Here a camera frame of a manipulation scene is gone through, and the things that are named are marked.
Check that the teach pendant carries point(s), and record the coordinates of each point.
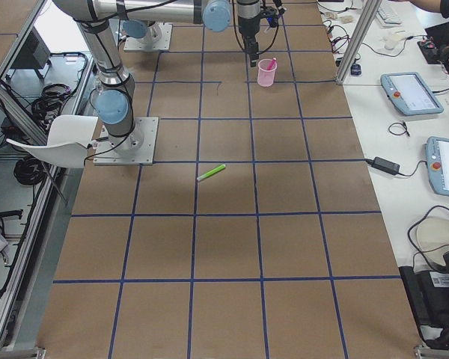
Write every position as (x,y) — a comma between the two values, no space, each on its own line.
(437,153)
(409,94)

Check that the white plastic chair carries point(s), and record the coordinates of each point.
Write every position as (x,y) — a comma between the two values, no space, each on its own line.
(67,143)

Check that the blue plaid pouch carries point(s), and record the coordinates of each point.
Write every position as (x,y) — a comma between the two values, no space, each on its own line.
(355,70)

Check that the green highlighter pen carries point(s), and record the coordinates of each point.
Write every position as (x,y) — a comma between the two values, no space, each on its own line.
(211,172)

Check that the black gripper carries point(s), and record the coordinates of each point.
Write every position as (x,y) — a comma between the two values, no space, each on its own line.
(248,20)

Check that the pink mesh cup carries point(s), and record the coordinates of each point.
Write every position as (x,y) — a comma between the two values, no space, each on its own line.
(266,78)

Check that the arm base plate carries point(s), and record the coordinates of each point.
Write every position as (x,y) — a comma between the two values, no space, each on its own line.
(144,45)
(137,149)

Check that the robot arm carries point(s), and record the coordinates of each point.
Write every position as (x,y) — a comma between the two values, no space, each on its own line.
(93,18)
(139,29)

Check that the near teach pendant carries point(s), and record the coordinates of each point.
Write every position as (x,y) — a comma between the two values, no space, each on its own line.
(437,153)

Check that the pink highlighter pen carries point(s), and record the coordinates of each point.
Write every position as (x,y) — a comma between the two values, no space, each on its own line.
(271,64)

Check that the black power adapter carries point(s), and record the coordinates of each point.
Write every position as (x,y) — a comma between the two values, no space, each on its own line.
(386,166)

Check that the far teach pendant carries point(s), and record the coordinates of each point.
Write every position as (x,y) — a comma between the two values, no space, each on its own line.
(409,94)

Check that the aluminium frame post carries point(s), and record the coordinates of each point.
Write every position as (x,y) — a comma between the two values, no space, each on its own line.
(363,24)

